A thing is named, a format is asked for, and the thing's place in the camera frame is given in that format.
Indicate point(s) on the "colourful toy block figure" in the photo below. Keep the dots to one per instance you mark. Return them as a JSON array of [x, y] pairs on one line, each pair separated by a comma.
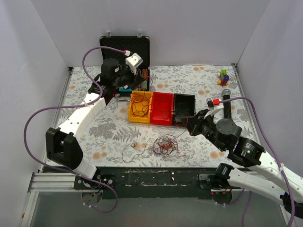
[[223, 78]]

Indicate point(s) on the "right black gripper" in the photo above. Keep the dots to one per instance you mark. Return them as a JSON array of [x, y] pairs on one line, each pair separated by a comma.
[[196, 123]]

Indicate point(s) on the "yellow plastic bin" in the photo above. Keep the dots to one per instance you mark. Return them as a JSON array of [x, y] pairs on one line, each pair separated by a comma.
[[140, 105]]

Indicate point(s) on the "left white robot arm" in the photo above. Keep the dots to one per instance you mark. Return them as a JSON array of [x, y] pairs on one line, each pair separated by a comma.
[[62, 145]]

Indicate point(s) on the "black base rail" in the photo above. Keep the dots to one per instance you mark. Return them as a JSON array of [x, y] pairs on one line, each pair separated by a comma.
[[156, 182]]

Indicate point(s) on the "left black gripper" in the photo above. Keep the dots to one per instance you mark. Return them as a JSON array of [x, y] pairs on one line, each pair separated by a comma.
[[133, 79]]

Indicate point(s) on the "floral table mat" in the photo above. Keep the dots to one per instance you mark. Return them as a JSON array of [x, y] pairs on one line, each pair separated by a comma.
[[111, 140]]

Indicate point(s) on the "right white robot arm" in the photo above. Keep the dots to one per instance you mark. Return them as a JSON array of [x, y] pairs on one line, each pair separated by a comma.
[[226, 136]]

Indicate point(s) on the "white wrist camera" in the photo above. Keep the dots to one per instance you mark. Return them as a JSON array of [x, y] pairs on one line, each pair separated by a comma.
[[133, 62], [214, 106]]

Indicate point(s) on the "black plastic bin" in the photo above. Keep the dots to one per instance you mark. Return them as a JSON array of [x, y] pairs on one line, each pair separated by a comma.
[[184, 105]]

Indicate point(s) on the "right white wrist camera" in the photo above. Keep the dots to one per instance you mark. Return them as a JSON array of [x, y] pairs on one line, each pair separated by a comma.
[[214, 106]]

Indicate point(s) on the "black poker chip case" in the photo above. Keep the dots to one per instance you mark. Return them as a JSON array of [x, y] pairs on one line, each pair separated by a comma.
[[125, 47]]

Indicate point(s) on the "red plastic bin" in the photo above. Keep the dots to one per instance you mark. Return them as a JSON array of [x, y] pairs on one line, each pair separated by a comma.
[[162, 107]]

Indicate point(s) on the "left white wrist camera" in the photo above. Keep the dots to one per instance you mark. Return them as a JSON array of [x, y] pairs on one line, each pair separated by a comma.
[[133, 62]]

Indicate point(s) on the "black microphone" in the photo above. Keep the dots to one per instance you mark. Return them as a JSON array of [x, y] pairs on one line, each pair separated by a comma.
[[227, 111]]

